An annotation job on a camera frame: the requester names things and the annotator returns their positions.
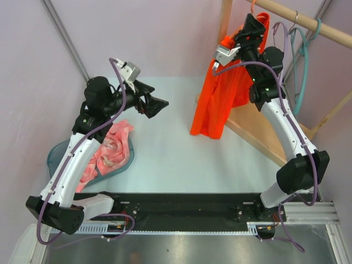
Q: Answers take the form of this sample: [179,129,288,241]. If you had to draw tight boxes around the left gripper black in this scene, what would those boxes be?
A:
[103,80,168,118]

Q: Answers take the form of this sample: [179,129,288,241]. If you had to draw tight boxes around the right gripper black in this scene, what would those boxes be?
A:
[229,13,267,83]

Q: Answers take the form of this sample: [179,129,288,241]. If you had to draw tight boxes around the orange plastic hanger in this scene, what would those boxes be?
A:
[250,0,256,15]

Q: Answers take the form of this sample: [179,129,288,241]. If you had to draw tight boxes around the orange shorts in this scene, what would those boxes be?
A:
[190,12,272,140]

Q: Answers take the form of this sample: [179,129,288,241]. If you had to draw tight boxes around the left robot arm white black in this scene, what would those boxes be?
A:
[26,76,169,235]

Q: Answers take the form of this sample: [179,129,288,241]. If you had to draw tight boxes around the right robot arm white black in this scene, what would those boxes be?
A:
[234,14,330,221]

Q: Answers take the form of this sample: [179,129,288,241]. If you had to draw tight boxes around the purple plastic hanger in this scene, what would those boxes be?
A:
[272,21,289,87]

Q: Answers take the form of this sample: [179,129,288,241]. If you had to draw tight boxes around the teal plastic hanger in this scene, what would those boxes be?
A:
[288,18,323,116]

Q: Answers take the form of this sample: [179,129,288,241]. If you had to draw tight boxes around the pink garment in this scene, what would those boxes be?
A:
[75,119,134,193]

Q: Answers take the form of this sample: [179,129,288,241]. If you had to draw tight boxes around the wooden clothes rack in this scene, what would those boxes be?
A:
[194,0,352,167]

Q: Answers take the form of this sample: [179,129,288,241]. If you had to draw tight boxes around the teal plastic basket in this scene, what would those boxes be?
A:
[47,139,135,188]

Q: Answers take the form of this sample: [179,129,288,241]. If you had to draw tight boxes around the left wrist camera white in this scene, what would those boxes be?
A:
[116,58,141,92]

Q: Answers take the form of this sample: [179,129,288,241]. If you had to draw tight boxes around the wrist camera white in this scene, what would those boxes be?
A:
[116,58,141,92]
[212,45,241,70]

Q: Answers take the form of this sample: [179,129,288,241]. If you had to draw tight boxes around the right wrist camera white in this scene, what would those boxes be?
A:
[212,45,241,70]

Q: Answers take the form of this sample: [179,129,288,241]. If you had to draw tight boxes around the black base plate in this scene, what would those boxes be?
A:
[94,193,286,233]

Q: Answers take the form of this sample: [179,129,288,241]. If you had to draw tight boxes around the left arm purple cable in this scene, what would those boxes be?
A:
[36,57,135,250]

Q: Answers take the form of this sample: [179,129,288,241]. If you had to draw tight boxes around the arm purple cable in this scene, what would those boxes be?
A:
[36,57,135,250]
[212,62,320,253]

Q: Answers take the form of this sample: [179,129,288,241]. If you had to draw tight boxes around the white slotted cable duct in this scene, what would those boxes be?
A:
[76,224,261,236]

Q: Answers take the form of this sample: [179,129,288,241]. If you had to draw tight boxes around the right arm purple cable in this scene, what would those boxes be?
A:
[212,62,320,253]

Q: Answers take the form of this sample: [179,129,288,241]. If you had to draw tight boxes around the aluminium frame rail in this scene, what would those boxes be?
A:
[284,202,340,225]

